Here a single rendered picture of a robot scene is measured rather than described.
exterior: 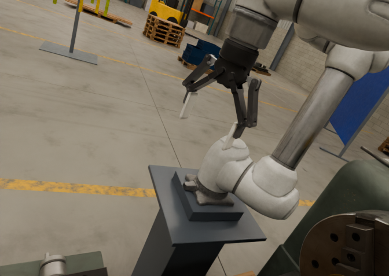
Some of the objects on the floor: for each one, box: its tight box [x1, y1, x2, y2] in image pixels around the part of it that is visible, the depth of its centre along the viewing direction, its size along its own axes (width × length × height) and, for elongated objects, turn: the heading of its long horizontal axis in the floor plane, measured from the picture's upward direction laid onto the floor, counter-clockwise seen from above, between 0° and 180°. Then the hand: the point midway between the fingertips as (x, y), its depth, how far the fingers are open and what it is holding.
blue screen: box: [320, 65, 389, 163], centre depth 646 cm, size 412×80×235 cm, turn 123°
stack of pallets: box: [142, 14, 186, 49], centre depth 938 cm, size 126×86×73 cm
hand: (205, 128), depth 60 cm, fingers open, 13 cm apart
